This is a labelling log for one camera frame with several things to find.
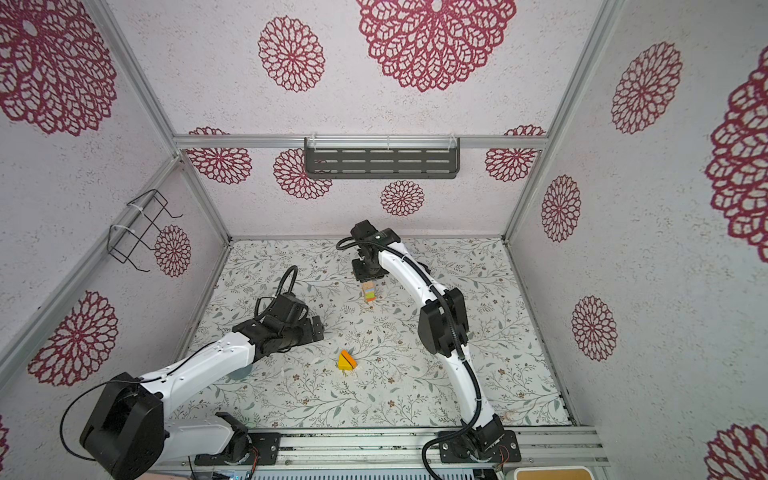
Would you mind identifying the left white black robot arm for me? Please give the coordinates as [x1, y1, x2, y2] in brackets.
[79, 293, 324, 479]

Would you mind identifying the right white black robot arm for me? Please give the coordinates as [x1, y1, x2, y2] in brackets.
[336, 220, 521, 469]

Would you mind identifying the yellow orange triangle block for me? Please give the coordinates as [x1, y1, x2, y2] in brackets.
[337, 350, 357, 371]

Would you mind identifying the teal ceramic cup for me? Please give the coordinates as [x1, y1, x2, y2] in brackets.
[228, 364, 253, 381]

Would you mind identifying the orange white box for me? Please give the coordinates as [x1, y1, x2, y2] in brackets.
[513, 466, 595, 480]

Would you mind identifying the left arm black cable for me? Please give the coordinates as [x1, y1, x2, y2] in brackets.
[58, 265, 299, 463]

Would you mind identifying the grey slotted wall shelf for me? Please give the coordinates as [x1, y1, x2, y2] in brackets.
[303, 138, 461, 180]

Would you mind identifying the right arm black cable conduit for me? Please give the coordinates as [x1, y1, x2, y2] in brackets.
[335, 235, 484, 480]

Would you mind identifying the black wire wall basket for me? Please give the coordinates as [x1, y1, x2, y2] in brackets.
[106, 189, 183, 273]

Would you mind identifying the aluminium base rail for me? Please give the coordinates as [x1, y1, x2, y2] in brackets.
[154, 426, 610, 478]

